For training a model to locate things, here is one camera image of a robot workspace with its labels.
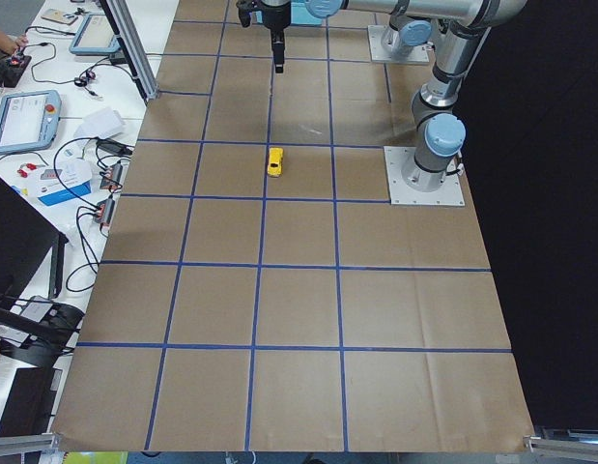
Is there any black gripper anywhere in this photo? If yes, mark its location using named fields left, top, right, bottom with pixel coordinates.
left=260, top=0, right=291, bottom=73

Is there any yellow beetle toy car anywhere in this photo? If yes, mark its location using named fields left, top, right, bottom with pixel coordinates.
left=267, top=147, right=284, bottom=178

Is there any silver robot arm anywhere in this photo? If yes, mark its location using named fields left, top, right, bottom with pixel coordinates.
left=305, top=1, right=526, bottom=192
left=380, top=14, right=432, bottom=64

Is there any person forearm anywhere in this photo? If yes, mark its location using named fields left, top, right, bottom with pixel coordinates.
left=0, top=29, right=29, bottom=55

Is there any light blue plastic bin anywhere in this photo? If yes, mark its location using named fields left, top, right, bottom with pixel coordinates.
left=252, top=1, right=336, bottom=27

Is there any far teach pendant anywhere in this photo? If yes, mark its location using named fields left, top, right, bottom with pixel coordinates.
left=70, top=14, right=120, bottom=56

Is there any teach pendant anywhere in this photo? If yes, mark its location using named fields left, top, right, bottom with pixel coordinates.
left=0, top=90, right=62, bottom=155
left=70, top=14, right=120, bottom=56

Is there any white folded paper box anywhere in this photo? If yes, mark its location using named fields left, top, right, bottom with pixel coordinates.
left=73, top=106, right=126, bottom=138

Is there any black power adapter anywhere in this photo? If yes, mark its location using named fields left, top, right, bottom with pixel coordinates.
left=96, top=139, right=132, bottom=157

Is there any orange usb hub upper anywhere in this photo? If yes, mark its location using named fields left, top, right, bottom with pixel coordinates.
left=100, top=162, right=124, bottom=191

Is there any orange usb hub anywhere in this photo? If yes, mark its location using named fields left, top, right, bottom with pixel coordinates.
left=94, top=197, right=116, bottom=229
left=100, top=162, right=124, bottom=191

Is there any smartphone on desk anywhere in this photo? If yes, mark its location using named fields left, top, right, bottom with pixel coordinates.
left=41, top=9, right=79, bottom=26

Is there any orange usb hub lower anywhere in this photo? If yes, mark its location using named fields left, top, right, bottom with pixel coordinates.
left=94, top=197, right=116, bottom=229

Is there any blue white cardboard box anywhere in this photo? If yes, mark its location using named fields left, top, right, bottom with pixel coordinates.
left=27, top=159, right=92, bottom=206

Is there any near teach pendant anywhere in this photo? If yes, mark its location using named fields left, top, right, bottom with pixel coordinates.
left=0, top=90, right=62, bottom=155

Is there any black monitor stand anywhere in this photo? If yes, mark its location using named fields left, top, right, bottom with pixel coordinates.
left=0, top=178, right=84, bottom=367

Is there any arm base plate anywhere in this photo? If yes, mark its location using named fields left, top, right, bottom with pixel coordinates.
left=367, top=25, right=430, bottom=66
left=384, top=146, right=465, bottom=207

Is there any aluminium frame post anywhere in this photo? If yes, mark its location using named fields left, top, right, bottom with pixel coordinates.
left=100, top=0, right=159, bottom=103

